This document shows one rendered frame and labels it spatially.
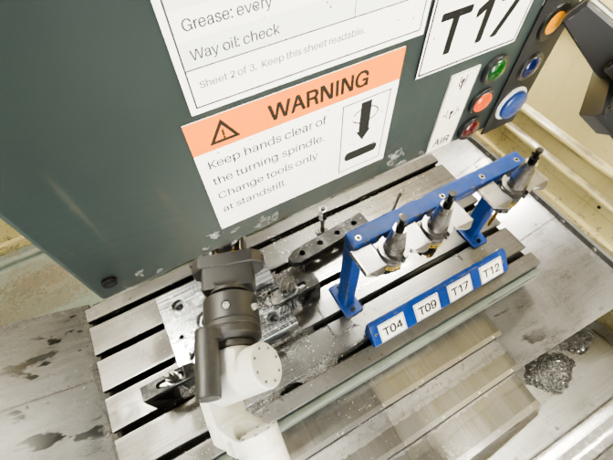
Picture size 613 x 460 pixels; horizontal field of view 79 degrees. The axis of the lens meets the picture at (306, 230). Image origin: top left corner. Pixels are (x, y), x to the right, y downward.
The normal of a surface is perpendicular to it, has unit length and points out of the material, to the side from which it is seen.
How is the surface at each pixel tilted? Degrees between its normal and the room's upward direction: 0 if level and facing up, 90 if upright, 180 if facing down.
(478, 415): 8
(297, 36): 90
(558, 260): 24
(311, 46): 90
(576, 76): 90
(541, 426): 17
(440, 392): 8
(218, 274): 1
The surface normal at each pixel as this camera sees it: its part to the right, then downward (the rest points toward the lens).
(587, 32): -0.52, 0.72
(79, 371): 0.34, -0.66
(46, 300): -0.03, -0.54
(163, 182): 0.47, 0.73
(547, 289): -0.38, -0.32
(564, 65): -0.88, 0.41
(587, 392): -0.17, -0.74
